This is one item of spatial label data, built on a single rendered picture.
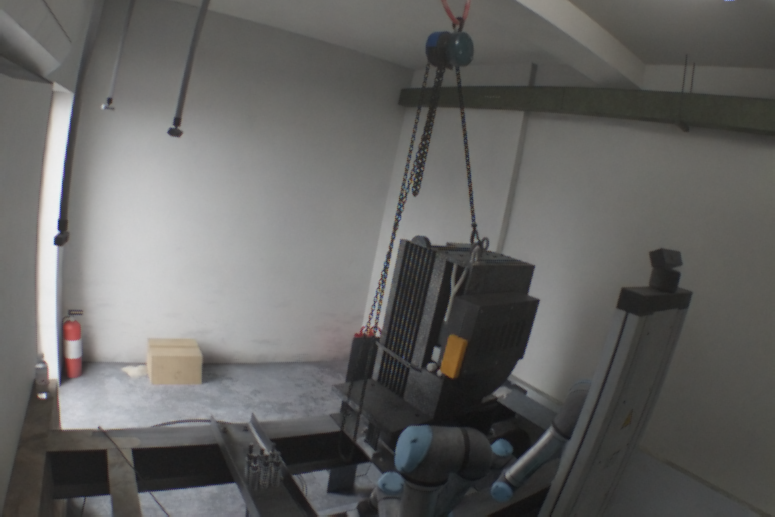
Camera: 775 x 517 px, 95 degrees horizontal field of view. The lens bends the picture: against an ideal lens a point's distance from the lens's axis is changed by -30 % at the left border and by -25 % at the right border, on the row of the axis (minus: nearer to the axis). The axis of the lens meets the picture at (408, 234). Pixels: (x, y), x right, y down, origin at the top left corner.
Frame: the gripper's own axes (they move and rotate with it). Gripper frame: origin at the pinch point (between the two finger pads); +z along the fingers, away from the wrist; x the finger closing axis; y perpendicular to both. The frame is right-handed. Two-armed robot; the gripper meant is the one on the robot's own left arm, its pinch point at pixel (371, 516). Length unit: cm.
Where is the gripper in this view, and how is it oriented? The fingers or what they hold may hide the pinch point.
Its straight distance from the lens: 171.4
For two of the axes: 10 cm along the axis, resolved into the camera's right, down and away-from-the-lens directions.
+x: -8.8, 0.1, -4.8
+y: -4.0, -5.8, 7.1
